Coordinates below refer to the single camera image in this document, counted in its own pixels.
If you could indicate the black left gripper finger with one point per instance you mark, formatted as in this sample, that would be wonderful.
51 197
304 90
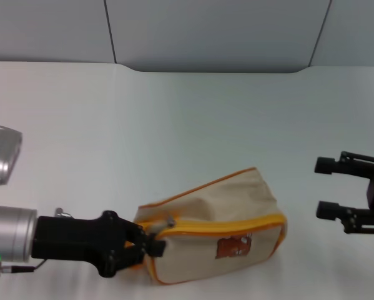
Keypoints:
157 248
133 257

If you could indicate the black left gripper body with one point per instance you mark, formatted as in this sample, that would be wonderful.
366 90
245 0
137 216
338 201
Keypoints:
74 239

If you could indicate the silver plug on left gripper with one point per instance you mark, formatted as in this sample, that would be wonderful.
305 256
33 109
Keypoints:
62 213

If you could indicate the beige yellow-trimmed food bag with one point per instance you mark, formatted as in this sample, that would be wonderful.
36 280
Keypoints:
205 203

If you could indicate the metal zipper pull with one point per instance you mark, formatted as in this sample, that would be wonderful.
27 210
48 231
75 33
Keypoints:
171 221

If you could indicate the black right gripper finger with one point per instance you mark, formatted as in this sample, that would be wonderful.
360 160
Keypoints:
327 211
324 165

